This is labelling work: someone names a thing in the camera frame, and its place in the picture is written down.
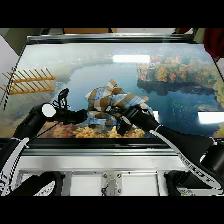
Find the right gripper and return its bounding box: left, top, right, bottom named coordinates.
left=111, top=105, right=138, bottom=122

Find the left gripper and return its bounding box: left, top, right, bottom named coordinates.
left=65, top=109, right=90, bottom=125

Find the checked shirt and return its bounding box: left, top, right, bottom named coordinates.
left=84, top=79, right=155, bottom=127

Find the red garment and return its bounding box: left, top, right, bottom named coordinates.
left=203, top=28, right=224, bottom=62

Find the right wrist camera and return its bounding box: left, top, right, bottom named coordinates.
left=115, top=117, right=133, bottom=137

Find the silver frame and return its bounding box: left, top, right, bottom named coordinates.
left=13, top=32, right=215, bottom=197

